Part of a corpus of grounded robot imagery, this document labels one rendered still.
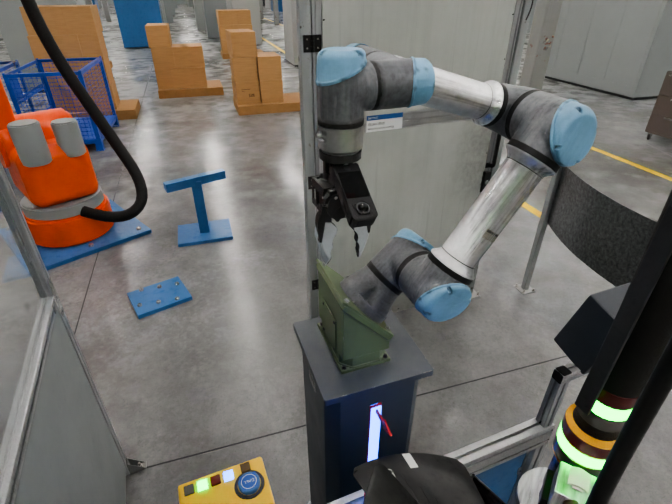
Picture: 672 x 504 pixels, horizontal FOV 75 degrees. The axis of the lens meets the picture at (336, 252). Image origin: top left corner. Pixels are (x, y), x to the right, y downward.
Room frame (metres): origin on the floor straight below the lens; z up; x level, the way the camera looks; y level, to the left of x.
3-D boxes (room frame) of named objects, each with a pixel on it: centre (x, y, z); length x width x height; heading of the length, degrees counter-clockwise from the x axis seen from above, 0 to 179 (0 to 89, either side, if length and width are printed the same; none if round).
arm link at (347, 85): (0.71, -0.01, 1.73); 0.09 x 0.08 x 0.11; 112
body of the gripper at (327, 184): (0.72, 0.00, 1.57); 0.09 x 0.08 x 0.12; 22
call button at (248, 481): (0.46, 0.16, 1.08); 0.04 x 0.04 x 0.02
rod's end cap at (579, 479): (0.19, -0.19, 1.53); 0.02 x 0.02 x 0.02; 57
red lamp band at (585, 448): (0.22, -0.21, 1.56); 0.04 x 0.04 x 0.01
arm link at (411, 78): (0.76, -0.09, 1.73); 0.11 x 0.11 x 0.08; 22
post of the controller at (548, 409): (0.76, -0.56, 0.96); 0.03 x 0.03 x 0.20; 22
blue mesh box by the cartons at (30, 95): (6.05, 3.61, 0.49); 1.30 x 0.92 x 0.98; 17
